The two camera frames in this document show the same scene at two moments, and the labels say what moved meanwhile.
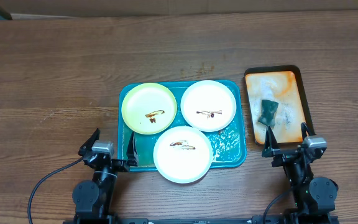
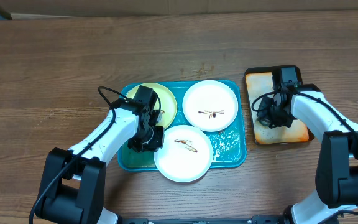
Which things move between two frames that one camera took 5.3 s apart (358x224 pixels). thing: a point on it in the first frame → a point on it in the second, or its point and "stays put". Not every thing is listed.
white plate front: (183, 154) stays put
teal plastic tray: (180, 129) stays put
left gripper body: (120, 166) → (150, 140)
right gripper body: (283, 157) → (280, 119)
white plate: (208, 106) stays put
